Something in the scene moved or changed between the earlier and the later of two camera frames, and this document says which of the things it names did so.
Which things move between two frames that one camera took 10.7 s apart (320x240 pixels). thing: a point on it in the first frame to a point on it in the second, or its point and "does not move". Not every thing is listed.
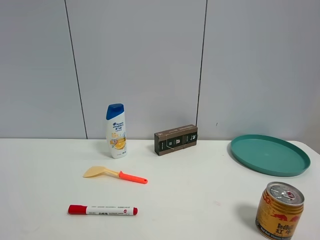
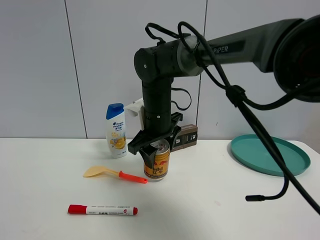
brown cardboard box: (167, 141) does not move
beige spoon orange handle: (100, 171) does not move
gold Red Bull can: (279, 211) to (161, 160)
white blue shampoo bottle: (116, 123) does not move
